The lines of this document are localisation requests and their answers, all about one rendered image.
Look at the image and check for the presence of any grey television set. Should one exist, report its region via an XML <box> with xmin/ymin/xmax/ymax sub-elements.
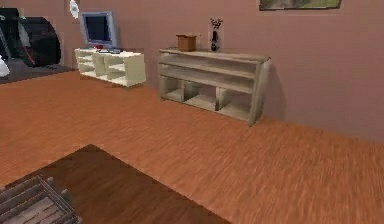
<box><xmin>79</xmin><ymin>10</ymin><xmax>119</xmax><ymax>50</ymax></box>

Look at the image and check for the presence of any grey wooden shelf unit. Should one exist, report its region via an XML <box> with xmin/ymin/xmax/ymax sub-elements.
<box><xmin>157</xmin><ymin>48</ymin><xmax>272</xmax><ymax>127</ymax></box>

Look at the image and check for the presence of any black vase with twigs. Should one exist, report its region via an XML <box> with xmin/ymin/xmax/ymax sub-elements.
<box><xmin>209</xmin><ymin>17</ymin><xmax>224</xmax><ymax>52</ymax></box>

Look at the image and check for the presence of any brown wooden box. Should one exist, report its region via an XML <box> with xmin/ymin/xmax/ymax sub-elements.
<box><xmin>175</xmin><ymin>33</ymin><xmax>198</xmax><ymax>53</ymax></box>

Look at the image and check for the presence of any white round wall ornament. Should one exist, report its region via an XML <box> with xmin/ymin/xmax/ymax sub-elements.
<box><xmin>68</xmin><ymin>0</ymin><xmax>80</xmax><ymax>20</ymax></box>

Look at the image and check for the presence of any black rounded armchair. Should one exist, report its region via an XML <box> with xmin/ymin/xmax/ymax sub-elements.
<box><xmin>0</xmin><ymin>7</ymin><xmax>63</xmax><ymax>68</ymax></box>

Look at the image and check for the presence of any white rounded object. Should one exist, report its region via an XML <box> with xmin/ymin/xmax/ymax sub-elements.
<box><xmin>0</xmin><ymin>55</ymin><xmax>11</xmax><ymax>78</ymax></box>

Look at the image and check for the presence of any dark brown wooden table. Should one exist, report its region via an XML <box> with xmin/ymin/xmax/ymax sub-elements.
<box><xmin>4</xmin><ymin>143</ymin><xmax>232</xmax><ymax>224</ymax></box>

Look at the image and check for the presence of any white low shelf unit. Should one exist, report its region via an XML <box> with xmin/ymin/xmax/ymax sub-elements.
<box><xmin>73</xmin><ymin>47</ymin><xmax>147</xmax><ymax>88</ymax></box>

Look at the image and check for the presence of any framed green wall picture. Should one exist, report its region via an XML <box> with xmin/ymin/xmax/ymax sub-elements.
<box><xmin>259</xmin><ymin>0</ymin><xmax>343</xmax><ymax>12</ymax></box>

